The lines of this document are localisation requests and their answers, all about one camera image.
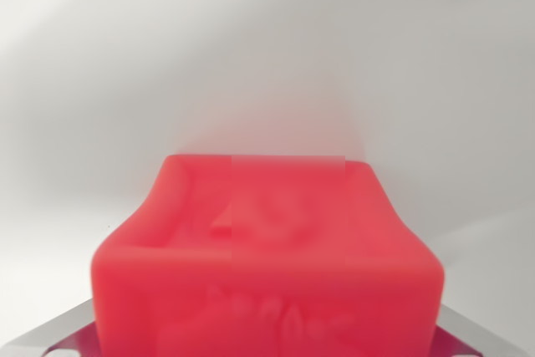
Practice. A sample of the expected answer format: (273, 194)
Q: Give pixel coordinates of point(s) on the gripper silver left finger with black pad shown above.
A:
(62, 334)

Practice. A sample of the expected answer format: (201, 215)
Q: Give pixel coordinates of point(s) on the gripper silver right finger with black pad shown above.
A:
(468, 338)

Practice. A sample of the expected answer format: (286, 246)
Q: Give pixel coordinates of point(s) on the red embossed cube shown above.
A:
(267, 261)

